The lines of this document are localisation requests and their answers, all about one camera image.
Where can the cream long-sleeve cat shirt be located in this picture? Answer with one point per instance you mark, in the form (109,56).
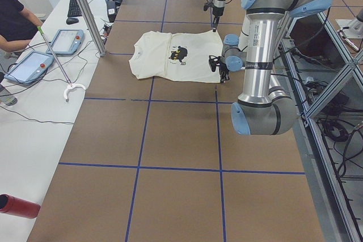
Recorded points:
(181,57)

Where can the black power adapter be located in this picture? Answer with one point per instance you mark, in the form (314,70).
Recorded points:
(111,10)

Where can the black keyboard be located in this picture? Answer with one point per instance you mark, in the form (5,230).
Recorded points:
(74,9)

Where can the black computer mouse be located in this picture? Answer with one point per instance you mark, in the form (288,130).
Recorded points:
(71,20)

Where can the far teach pendant tablet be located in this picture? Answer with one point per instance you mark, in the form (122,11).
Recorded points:
(67,41)

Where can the teach pendant tablet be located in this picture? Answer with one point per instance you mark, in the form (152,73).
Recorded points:
(67,41)
(31,68)

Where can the reacher grabber stick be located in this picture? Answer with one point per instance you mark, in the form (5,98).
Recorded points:
(70,85)

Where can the near teach pendant tablet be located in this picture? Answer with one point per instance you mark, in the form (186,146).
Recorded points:
(31,68)

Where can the person in dark shirt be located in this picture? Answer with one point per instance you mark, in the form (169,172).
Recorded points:
(18,25)

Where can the red cylinder bottle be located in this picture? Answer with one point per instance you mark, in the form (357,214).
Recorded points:
(18,207)

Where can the aluminium frame post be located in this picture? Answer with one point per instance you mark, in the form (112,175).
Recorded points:
(91,24)

